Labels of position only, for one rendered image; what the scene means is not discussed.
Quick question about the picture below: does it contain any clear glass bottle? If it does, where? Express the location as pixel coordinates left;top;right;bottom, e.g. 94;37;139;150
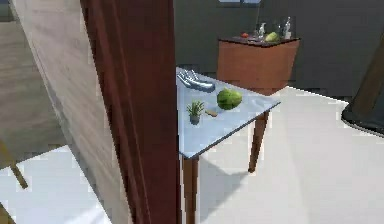
283;16;293;40

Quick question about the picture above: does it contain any small potted green plant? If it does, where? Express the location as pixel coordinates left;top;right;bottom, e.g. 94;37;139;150
186;100;205;126

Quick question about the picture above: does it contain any clear spray bottle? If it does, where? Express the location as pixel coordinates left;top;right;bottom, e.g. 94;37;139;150
257;22;267;40

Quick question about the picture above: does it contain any window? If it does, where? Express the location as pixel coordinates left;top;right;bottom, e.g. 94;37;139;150
218;0;263;8

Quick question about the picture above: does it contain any green round vegetable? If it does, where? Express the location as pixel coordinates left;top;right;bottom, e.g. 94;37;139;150
264;31;280;43

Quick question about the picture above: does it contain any tan wooden chair leg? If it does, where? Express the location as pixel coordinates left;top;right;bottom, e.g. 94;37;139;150
0;139;30;190

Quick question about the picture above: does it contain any silver cutlery piece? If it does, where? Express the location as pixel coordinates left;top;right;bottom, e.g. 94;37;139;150
176;69;216;93

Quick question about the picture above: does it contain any pale blue top wooden table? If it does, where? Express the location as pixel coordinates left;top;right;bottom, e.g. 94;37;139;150
175;67;282;224

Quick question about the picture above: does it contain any green lettuce head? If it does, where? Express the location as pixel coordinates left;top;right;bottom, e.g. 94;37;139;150
216;87;244;111

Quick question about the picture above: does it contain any brown cabinet with dark top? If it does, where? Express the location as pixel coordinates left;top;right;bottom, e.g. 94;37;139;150
216;35;301;97

